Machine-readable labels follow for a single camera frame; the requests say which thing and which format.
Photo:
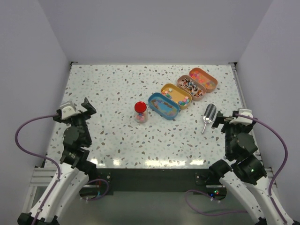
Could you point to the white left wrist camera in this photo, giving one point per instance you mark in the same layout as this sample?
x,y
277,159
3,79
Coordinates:
x,y
67,110

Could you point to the orange oval candy tray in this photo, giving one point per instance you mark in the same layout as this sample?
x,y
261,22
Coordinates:
x,y
203,78

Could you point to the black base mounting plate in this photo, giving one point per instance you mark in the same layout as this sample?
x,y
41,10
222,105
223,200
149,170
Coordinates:
x,y
154,180

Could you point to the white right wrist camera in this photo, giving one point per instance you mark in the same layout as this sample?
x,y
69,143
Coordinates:
x,y
242,116

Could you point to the pink oval lollipop tray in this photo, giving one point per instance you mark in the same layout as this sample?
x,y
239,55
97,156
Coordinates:
x,y
191,86

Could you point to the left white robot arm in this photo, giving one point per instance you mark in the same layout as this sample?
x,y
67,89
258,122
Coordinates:
x,y
73,170

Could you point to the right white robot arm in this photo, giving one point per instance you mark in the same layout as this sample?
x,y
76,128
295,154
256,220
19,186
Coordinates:
x,y
243,174

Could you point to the aluminium frame rail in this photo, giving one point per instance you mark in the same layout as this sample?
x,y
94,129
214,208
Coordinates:
x,y
43,176

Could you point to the clear glass jar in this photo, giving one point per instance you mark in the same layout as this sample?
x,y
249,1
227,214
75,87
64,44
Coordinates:
x,y
141,117

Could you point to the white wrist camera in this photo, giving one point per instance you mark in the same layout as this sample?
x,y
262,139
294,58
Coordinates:
x,y
242,116
67,110

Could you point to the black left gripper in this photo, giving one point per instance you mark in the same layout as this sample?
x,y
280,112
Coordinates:
x,y
90,109

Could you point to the blue oval candy tray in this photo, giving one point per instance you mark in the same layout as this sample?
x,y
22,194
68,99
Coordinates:
x,y
163,105

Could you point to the metal candy scoop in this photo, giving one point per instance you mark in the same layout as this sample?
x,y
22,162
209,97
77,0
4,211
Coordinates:
x,y
209,115

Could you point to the red jar lid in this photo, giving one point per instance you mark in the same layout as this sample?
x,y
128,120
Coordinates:
x,y
140,107

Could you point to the yellow oval candy tray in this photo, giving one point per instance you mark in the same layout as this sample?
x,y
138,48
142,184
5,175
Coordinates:
x,y
182,98

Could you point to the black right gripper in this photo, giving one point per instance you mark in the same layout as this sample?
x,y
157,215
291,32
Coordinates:
x,y
220,118

